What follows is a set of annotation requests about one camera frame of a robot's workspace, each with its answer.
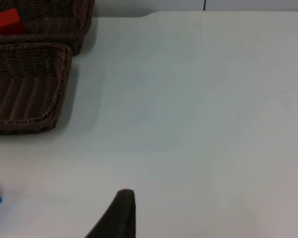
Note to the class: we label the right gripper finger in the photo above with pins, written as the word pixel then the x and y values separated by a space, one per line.
pixel 121 218

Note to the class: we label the red cube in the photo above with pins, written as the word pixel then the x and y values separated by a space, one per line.
pixel 8 22

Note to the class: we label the dark brown wicker basket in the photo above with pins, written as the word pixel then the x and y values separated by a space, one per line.
pixel 24 94
pixel 64 27

